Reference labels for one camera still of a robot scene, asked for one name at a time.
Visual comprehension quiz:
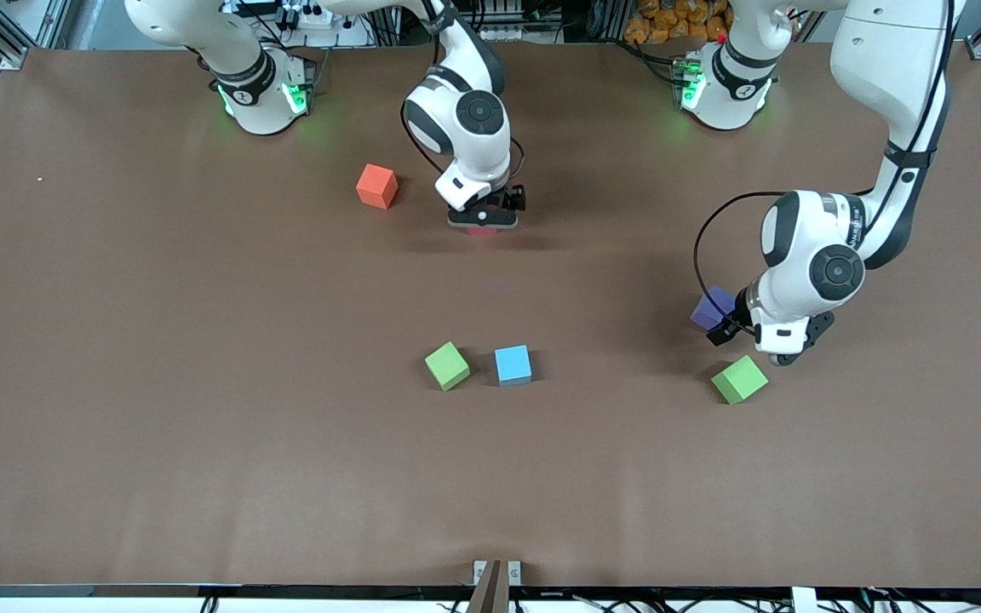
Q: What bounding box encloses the small box with green light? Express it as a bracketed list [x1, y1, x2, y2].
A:
[282, 51, 318, 117]
[672, 53, 709, 110]

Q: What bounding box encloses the purple foam cube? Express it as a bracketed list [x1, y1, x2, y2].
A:
[690, 285, 738, 334]

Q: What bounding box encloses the black and white equipment rack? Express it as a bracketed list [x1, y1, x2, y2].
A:
[465, 0, 565, 43]

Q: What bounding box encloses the orange netted bag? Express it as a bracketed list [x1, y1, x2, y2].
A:
[625, 0, 731, 46]

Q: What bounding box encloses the black table edge rail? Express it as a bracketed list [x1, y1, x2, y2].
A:
[0, 583, 981, 603]

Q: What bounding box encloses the orange foam cube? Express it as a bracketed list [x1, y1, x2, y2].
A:
[356, 163, 399, 210]

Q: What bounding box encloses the white power strip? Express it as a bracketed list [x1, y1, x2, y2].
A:
[280, 3, 340, 32]

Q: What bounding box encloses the green foam cube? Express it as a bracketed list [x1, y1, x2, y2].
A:
[424, 341, 471, 392]
[710, 355, 770, 405]

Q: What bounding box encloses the metal table edge bracket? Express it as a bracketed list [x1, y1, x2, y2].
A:
[467, 559, 523, 613]

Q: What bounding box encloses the blue foam cube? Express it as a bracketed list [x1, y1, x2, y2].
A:
[495, 345, 533, 387]

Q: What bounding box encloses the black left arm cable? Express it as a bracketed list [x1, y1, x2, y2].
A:
[693, 0, 966, 335]

